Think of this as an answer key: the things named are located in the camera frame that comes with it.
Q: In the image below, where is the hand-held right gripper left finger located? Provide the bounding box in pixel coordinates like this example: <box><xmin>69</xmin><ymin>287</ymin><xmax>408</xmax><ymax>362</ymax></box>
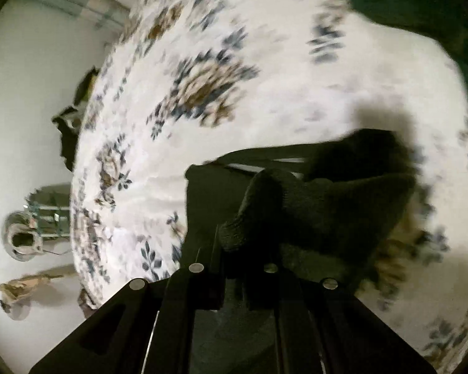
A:
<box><xmin>28</xmin><ymin>224</ymin><xmax>227</xmax><ymax>374</ymax></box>

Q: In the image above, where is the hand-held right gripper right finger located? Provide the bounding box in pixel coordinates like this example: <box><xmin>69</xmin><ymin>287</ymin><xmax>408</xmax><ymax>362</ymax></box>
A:
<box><xmin>242</xmin><ymin>263</ymin><xmax>438</xmax><ymax>374</ymax></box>

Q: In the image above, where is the dark knit garment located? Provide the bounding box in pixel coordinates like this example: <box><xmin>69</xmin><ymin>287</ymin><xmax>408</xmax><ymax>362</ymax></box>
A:
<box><xmin>181</xmin><ymin>128</ymin><xmax>419</xmax><ymax>374</ymax></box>

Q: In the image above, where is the crumpled brown paper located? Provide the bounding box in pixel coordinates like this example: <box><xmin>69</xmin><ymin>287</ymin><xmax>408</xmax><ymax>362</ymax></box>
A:
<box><xmin>0</xmin><ymin>265</ymin><xmax>77</xmax><ymax>313</ymax></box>

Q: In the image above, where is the round white pot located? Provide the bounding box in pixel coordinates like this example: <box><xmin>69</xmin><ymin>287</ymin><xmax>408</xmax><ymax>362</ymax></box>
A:
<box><xmin>2</xmin><ymin>210</ymin><xmax>44</xmax><ymax>262</ymax></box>

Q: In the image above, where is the black object beside bed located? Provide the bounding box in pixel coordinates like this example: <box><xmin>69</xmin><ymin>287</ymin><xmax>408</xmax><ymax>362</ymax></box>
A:
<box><xmin>51</xmin><ymin>68</ymin><xmax>100</xmax><ymax>172</ymax></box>

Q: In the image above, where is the white floral blanket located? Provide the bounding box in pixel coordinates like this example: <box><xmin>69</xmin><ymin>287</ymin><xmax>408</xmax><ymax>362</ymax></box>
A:
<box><xmin>68</xmin><ymin>0</ymin><xmax>468</xmax><ymax>374</ymax></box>

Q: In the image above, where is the striped pale cloth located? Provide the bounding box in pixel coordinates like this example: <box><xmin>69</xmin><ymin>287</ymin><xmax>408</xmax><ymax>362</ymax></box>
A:
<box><xmin>23</xmin><ymin>0</ymin><xmax>132</xmax><ymax>30</ymax></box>

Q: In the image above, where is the metal wire rack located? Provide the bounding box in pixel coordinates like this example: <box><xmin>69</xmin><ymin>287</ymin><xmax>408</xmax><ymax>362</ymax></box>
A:
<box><xmin>23</xmin><ymin>185</ymin><xmax>73</xmax><ymax>239</ymax></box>

